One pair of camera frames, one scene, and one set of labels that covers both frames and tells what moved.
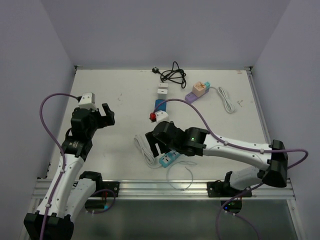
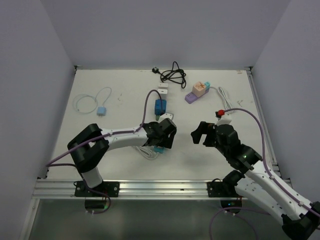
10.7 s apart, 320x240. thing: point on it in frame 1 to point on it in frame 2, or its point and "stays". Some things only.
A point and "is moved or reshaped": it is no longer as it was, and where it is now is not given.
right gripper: x=152 y=140 to x=204 y=128
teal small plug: x=207 y=84 stays
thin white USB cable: x=184 y=162 to x=76 y=98
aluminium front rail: x=174 y=189 stays
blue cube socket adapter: x=162 y=107 stays
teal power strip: x=169 y=158 is moved or reshaped
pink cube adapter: x=199 y=89 stays
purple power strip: x=190 y=97 stays
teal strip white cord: x=145 y=147 is moved or reshaped
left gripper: x=109 y=119 to x=167 y=142
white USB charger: x=162 y=93 stays
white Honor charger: x=163 y=85 stays
